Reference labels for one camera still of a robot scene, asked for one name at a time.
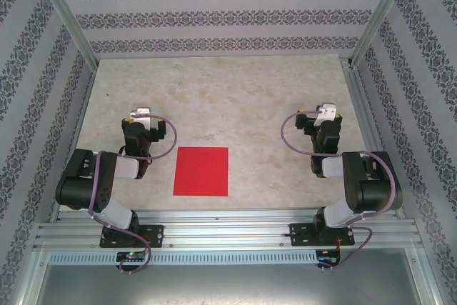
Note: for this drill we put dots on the red paper sheet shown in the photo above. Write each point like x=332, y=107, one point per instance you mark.
x=201, y=171

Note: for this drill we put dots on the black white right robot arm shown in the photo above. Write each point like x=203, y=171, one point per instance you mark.
x=375, y=190

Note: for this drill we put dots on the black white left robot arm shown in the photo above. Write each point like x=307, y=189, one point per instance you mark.
x=82, y=183

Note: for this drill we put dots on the grey metal sheet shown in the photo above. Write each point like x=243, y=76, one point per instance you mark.
x=228, y=285

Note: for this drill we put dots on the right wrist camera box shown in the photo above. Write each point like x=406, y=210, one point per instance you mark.
x=326, y=113

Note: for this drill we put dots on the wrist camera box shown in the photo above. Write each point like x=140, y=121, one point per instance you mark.
x=143, y=114
x=326, y=113

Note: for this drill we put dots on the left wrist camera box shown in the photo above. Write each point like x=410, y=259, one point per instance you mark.
x=143, y=114

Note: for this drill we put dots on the aluminium side rail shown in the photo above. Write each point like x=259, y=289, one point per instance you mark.
x=367, y=123
x=83, y=105

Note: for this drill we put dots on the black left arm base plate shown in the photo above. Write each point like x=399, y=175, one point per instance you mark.
x=157, y=235

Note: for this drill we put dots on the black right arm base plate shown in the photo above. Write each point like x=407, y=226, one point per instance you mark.
x=298, y=235

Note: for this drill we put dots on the aluminium frame post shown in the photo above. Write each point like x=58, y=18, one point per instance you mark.
x=64, y=14
x=383, y=14

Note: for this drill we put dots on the aluminium mounting rail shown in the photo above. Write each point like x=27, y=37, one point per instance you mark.
x=228, y=230

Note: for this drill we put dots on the aluminium frame strut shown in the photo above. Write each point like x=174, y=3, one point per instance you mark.
x=426, y=280
x=30, y=280

